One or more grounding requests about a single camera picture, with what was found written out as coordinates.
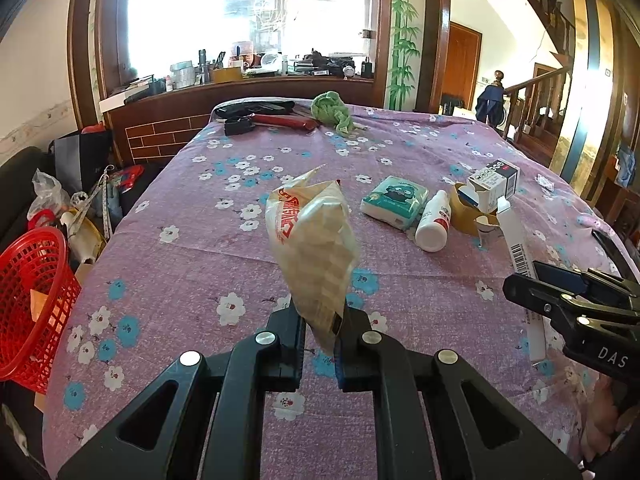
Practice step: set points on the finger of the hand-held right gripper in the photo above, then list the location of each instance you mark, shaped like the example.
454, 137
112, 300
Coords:
550, 300
562, 276

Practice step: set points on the black smartphone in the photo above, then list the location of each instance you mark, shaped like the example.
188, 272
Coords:
610, 247

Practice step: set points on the red plastic packet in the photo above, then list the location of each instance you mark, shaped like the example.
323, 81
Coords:
127, 177

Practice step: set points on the beige red-printed plastic bag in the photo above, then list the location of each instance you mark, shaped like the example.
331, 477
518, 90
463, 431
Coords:
310, 240

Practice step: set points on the white flat box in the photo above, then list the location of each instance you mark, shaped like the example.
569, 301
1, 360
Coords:
122, 101

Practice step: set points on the green cloth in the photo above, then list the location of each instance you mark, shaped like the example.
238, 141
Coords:
332, 110

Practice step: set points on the bamboo painted pillar panel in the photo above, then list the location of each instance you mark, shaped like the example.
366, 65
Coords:
405, 35

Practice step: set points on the blue plastic bag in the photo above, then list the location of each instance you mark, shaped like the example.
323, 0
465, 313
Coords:
626, 165

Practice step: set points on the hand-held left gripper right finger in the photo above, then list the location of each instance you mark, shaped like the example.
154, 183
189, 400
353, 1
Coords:
352, 360

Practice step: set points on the golden door frame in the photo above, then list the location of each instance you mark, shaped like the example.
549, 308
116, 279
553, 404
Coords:
582, 85

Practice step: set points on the clear plastic bag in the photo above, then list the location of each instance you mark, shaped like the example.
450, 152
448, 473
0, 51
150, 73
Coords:
47, 192

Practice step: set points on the brown packing tape roll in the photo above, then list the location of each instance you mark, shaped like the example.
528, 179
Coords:
462, 210

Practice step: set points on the white plastic bottle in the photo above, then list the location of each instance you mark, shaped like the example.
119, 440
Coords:
432, 225

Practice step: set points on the metal tin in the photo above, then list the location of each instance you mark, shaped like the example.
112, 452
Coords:
181, 74

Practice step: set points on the black paper bag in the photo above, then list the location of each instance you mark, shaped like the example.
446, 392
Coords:
82, 160

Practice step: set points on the wooden door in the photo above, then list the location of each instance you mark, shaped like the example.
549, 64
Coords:
462, 65

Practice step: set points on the red plastic mesh basket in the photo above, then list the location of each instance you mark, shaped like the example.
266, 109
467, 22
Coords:
35, 260

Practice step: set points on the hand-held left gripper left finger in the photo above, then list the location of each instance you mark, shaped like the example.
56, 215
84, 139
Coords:
290, 355

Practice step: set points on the black sofa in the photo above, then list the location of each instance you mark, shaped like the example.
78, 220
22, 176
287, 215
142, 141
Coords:
20, 175

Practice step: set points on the teal printed tissue pack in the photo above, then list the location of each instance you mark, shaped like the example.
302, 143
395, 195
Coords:
395, 202

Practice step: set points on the orange cardboard box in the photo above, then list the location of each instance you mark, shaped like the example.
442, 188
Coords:
40, 305

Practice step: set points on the wooden staircase flight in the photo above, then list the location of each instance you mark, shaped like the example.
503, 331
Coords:
552, 25

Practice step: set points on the red round container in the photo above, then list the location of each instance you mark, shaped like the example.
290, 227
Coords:
45, 219

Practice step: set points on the small black object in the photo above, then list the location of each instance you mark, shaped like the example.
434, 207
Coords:
236, 126

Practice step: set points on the long white medicine box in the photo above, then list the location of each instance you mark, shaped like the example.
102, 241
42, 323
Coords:
515, 240

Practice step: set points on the small white blue box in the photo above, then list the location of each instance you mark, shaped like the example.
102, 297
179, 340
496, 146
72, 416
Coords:
492, 182

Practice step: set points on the wooden stair railing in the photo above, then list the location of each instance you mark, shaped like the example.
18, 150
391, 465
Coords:
535, 105

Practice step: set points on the black flask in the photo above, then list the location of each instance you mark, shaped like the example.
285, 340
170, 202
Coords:
202, 65

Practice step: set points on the person's right hand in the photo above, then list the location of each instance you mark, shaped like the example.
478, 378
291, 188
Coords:
612, 415

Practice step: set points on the dark blue jacket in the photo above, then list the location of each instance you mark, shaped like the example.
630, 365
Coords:
489, 105

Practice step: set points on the yellow cardboard box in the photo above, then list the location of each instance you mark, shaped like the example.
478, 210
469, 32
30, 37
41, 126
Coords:
226, 75

